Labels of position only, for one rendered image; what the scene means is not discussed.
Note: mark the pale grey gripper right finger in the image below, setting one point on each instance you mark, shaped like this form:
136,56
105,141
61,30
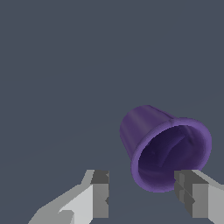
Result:
204,201

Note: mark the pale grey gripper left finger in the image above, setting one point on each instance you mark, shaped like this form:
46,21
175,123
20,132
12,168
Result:
87,201

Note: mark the purple cup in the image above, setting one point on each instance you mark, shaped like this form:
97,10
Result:
151,137

